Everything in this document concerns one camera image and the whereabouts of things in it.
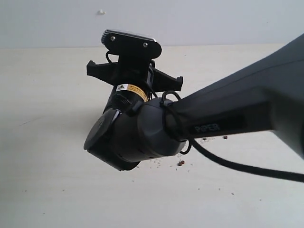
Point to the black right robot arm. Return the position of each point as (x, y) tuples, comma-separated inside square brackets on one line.
[(140, 123)]

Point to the scattered rice and brown pellets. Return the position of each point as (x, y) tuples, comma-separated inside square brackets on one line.
[(179, 160)]

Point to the small white wall blob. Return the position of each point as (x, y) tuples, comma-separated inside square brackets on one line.
[(101, 12)]

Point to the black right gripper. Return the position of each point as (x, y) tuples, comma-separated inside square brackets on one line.
[(133, 80)]

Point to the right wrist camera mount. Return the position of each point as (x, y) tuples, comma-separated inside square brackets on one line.
[(131, 48)]

